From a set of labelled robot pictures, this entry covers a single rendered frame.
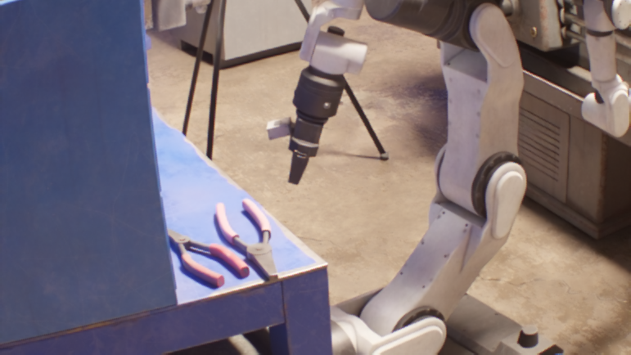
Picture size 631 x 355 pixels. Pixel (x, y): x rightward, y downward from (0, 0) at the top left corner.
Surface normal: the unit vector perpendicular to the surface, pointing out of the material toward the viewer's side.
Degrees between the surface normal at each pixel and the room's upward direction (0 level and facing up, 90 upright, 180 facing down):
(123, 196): 90
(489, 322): 0
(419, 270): 43
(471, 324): 0
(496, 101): 115
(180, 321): 90
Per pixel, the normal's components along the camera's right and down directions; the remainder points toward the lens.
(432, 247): -0.61, -0.50
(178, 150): -0.06, -0.92
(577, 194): -0.89, 0.22
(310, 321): 0.46, 0.33
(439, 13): 0.39, 0.65
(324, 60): -0.03, 0.37
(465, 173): -0.81, -0.04
